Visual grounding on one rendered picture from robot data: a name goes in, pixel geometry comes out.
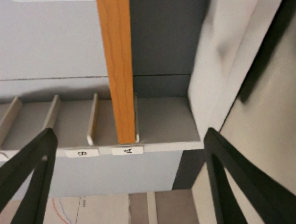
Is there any orange wooden board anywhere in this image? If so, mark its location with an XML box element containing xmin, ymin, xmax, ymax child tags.
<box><xmin>95</xmin><ymin>0</ymin><xmax>135</xmax><ymax>143</ymax></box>

